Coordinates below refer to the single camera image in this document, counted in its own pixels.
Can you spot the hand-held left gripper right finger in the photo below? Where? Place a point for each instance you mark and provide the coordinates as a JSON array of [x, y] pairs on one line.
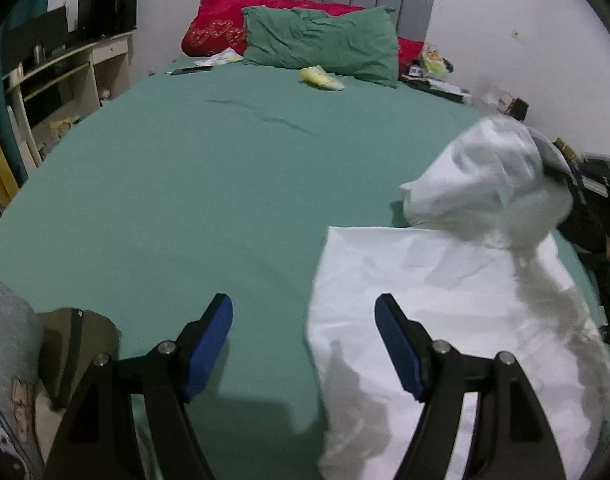
[[401, 352]]

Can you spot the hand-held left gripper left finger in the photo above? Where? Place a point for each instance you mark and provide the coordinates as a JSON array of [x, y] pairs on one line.
[[209, 347]]

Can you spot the large white garment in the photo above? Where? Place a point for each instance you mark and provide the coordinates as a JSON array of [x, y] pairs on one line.
[[435, 290]]

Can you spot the cluttered bedside table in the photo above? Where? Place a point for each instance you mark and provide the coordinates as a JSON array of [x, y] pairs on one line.
[[435, 72]]

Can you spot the bed with green sheet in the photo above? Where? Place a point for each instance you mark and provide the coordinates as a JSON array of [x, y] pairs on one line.
[[185, 185]]

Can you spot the person's grey printed clothing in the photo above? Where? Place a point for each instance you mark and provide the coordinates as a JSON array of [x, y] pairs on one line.
[[10, 375]]

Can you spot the yellow cloth item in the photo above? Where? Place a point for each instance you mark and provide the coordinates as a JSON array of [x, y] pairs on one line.
[[321, 78]]

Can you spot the green pillow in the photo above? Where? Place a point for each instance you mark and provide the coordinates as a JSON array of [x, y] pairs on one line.
[[325, 40]]

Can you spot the black remote control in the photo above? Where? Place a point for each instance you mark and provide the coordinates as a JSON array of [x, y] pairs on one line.
[[190, 69]]

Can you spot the white paper sheets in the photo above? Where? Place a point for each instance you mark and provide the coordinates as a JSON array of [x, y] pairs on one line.
[[219, 57]]

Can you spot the cream wooden desk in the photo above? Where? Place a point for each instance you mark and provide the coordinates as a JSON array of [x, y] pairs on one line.
[[60, 85]]

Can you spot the teal and yellow curtain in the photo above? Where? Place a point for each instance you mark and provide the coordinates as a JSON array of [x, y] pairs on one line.
[[0, 125]]

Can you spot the red heart-print pillow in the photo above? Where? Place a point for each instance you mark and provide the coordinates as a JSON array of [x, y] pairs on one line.
[[220, 22]]

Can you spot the black monitor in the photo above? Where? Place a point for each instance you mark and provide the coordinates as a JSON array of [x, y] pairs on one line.
[[35, 35], [110, 5]]

